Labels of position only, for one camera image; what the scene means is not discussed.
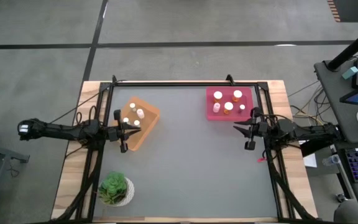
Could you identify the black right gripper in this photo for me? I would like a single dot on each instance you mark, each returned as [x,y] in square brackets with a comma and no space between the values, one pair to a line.
[261,130]

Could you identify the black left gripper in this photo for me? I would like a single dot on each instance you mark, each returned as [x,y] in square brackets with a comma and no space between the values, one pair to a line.
[115,134]

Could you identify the small white-capped pill bottle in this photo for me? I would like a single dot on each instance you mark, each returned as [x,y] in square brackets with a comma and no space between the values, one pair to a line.
[136,123]
[242,107]
[132,105]
[125,119]

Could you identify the clear pill bottle white cap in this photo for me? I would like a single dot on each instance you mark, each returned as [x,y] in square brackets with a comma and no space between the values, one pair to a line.
[140,113]

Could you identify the orange pill bottle white cap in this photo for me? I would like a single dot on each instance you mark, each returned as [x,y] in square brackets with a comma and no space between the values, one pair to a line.
[217,94]
[228,105]
[237,93]

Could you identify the clear bottle with green pills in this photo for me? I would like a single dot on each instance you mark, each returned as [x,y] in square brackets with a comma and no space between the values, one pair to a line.
[216,107]

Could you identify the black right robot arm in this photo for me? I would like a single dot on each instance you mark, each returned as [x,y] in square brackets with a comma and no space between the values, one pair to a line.
[315,134]

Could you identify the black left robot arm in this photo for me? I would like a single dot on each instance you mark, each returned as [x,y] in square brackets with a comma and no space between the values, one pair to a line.
[57,133]

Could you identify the orange translucent plastic bin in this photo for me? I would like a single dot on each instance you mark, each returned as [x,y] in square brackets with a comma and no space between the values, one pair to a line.
[148,124]

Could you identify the pink translucent plastic bin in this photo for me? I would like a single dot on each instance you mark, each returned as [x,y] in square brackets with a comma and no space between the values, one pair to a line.
[210,115]

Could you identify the green succulent plant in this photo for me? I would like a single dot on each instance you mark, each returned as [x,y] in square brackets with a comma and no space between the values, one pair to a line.
[113,186]

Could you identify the white plant pot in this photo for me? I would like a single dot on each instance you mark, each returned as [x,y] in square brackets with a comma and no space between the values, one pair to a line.
[130,191]

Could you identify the black desk crossbar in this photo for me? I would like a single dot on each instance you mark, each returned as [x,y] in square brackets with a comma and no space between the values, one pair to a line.
[309,149]

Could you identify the white paper sheet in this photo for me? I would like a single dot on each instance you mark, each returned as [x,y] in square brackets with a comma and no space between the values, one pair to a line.
[310,160]

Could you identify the grey table mat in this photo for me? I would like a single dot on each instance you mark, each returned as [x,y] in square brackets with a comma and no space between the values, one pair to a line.
[182,186]

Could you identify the dark grey side desk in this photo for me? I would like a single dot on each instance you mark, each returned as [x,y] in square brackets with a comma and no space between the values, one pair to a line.
[331,102]

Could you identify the clear plastic tube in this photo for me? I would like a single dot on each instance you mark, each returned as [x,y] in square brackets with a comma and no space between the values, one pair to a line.
[331,160]

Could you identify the grey metal desk leg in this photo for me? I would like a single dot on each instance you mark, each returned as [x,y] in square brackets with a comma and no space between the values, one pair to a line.
[345,177]

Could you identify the small teal box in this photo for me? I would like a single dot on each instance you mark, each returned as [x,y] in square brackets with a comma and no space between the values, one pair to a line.
[350,73]

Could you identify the black caster wheel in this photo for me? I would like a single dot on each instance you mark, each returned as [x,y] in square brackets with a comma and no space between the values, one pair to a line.
[341,198]

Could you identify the black metal pole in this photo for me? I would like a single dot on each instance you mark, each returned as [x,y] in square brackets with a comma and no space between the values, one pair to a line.
[353,46]

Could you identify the person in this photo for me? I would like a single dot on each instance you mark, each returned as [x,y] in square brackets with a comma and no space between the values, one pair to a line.
[350,214]

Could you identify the dark floor mat striped border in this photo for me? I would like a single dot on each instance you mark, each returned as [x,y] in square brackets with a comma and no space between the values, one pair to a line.
[351,11]

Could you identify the black metal table frame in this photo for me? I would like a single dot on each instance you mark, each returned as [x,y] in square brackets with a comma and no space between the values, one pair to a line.
[166,84]

